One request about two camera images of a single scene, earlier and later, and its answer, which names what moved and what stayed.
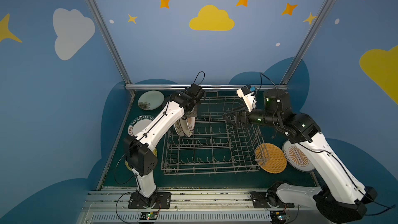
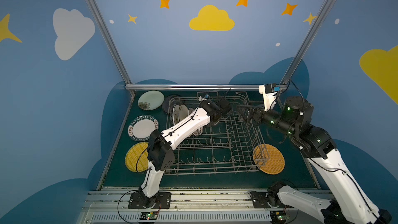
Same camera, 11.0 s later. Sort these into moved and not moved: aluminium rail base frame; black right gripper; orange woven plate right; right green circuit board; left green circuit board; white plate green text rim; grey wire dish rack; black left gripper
Moved: black left gripper; black right gripper
Not moved: right green circuit board; aluminium rail base frame; left green circuit board; white plate green text rim; grey wire dish rack; orange woven plate right
